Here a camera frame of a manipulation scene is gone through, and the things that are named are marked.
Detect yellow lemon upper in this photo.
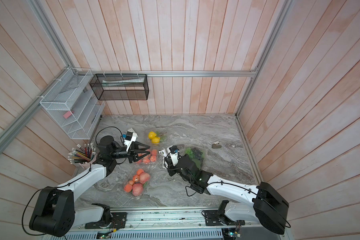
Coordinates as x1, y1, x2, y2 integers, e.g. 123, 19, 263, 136
148, 132, 157, 139

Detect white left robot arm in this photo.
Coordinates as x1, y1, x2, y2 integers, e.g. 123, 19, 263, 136
29, 132, 150, 237

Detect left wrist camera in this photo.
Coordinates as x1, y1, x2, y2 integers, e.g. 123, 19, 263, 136
124, 131, 138, 152

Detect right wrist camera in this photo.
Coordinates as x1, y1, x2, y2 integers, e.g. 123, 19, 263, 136
159, 145, 180, 169

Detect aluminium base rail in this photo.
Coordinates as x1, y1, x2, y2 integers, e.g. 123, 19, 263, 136
62, 207, 293, 240

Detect yellow lemon lower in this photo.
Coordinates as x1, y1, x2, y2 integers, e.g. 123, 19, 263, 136
151, 137, 161, 145

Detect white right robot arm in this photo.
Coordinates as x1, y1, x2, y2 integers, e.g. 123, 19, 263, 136
164, 153, 291, 235

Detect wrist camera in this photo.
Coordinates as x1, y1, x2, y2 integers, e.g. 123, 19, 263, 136
159, 145, 180, 169
124, 131, 138, 152

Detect clear box of tomatoes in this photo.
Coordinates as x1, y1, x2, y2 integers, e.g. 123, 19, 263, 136
136, 149, 160, 165

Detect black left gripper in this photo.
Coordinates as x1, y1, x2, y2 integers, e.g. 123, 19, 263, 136
110, 140, 151, 164

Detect clear box of apples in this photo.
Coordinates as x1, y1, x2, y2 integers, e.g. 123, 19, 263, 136
122, 166, 152, 199

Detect small brown white object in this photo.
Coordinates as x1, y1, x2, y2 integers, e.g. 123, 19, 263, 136
211, 141, 222, 149

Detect pink eraser on shelf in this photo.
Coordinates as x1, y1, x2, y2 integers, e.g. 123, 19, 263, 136
63, 110, 74, 119

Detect clear box of lemons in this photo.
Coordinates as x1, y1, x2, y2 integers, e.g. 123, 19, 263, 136
145, 129, 168, 146

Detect pink cup of pencils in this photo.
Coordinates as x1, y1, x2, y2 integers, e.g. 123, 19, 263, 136
68, 143, 98, 169

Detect white mesh wall shelf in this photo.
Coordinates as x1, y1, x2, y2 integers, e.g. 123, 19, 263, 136
40, 68, 105, 141

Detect yellow lemon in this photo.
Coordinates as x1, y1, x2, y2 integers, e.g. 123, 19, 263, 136
148, 132, 157, 139
151, 137, 161, 145

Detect black mesh wall basket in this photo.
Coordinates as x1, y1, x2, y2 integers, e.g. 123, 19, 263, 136
90, 73, 150, 101

